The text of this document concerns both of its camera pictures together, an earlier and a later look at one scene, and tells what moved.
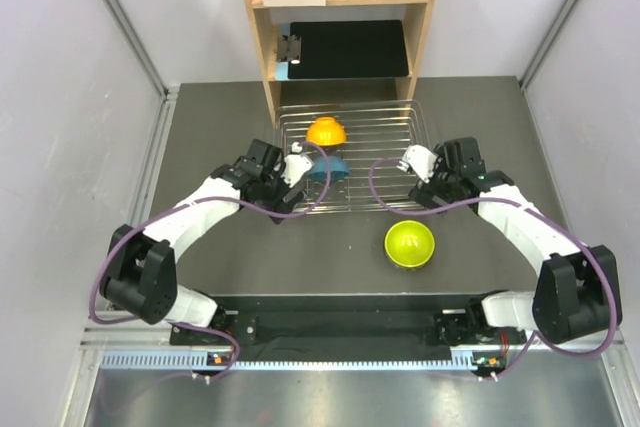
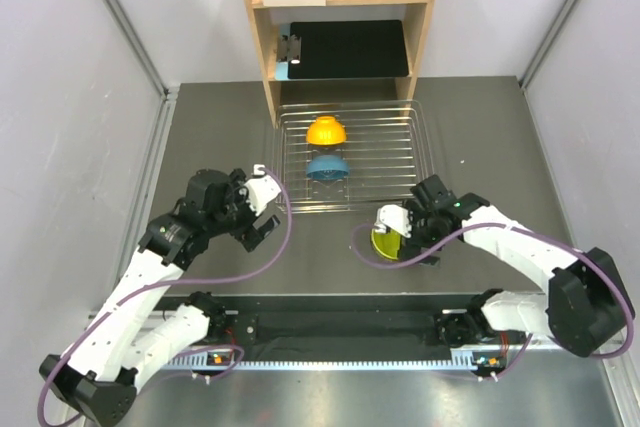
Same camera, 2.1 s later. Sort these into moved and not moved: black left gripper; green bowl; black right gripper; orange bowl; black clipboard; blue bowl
Moved: black left gripper; black right gripper; green bowl
Not moved: orange bowl; blue bowl; black clipboard
